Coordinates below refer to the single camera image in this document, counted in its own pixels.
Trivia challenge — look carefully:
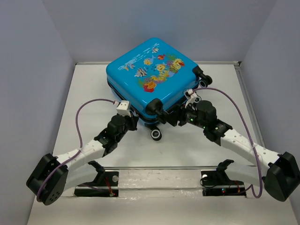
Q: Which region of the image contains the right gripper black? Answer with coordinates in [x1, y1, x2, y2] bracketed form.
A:
[163, 101, 207, 129]

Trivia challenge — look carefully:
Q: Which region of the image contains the blue hard-shell suitcase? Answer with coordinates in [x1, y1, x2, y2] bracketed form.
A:
[106, 37, 212, 141]

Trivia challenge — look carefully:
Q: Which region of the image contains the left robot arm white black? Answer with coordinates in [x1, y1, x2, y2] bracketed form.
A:
[26, 114, 139, 205]

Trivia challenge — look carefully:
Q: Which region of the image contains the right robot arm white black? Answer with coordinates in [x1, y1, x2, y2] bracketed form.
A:
[161, 100, 300, 202]

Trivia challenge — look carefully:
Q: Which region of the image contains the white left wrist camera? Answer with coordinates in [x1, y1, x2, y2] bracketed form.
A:
[113, 100, 131, 117]

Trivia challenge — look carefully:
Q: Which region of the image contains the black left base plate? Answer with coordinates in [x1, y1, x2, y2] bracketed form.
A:
[74, 171, 119, 197]

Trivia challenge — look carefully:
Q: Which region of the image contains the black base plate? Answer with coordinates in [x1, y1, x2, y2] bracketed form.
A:
[74, 171, 119, 197]
[199, 170, 247, 197]

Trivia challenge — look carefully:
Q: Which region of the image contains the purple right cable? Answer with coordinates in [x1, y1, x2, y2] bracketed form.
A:
[184, 87, 263, 199]

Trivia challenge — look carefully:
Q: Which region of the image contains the purple cable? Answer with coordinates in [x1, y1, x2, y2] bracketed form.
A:
[36, 98, 118, 203]
[184, 87, 263, 199]

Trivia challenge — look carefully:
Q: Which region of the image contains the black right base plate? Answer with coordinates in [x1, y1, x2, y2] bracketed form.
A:
[199, 170, 247, 197]

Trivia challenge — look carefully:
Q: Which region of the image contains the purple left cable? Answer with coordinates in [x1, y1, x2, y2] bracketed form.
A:
[36, 98, 118, 203]

